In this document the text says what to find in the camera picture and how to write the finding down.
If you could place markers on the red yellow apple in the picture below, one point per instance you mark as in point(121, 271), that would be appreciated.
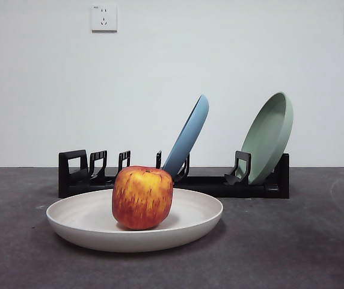
point(143, 197)

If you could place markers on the pale yellow cream plate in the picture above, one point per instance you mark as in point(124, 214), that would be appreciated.
point(78, 222)

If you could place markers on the blue plate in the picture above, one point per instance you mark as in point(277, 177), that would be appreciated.
point(190, 132)

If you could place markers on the black plastic plate rack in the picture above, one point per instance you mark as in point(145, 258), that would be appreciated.
point(244, 191)

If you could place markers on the green plate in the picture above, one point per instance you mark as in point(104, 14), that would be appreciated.
point(265, 135)

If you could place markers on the white wall socket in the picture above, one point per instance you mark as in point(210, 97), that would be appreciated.
point(104, 18)

